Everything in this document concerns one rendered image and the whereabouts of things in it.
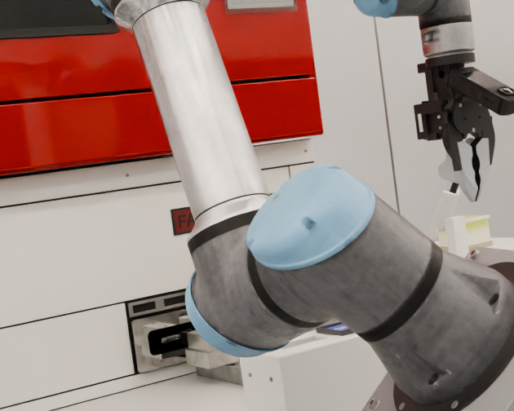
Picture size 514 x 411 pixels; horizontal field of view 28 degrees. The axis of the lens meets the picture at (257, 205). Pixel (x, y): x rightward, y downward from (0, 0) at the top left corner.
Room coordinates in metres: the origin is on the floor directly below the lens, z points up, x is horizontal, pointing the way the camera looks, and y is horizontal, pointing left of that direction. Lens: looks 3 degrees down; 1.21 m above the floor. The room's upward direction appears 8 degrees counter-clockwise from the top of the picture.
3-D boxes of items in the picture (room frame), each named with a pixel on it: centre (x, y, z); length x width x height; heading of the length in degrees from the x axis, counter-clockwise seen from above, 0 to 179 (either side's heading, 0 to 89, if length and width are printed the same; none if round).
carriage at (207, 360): (1.85, -0.01, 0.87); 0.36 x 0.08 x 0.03; 123
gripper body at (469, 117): (1.49, -0.30, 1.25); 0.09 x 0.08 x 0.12; 33
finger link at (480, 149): (1.50, -0.32, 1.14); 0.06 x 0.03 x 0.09; 33
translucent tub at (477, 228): (1.92, -0.38, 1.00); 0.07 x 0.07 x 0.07; 35
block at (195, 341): (1.77, 0.12, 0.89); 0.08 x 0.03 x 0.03; 33
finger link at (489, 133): (1.48, -0.33, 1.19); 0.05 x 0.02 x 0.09; 123
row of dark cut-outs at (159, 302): (1.92, 0.07, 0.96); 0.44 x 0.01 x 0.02; 123
